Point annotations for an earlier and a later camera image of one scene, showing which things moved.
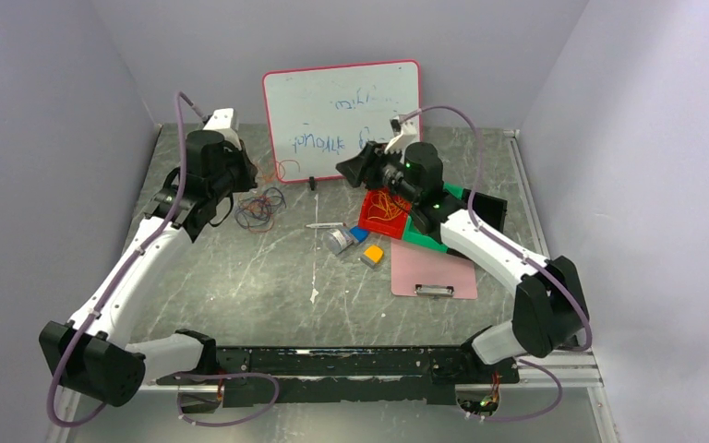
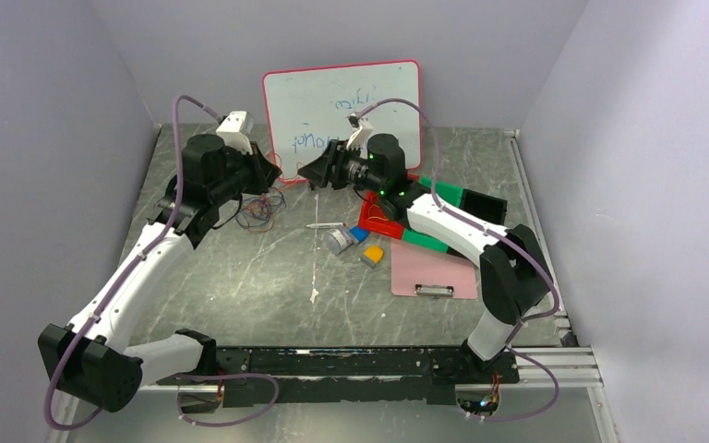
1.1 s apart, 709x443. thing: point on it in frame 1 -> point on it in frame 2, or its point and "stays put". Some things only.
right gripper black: x=366 y=163 -> x=328 y=167
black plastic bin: x=491 y=209 stays put
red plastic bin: x=384 y=213 stays put
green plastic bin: x=425 y=240 stays put
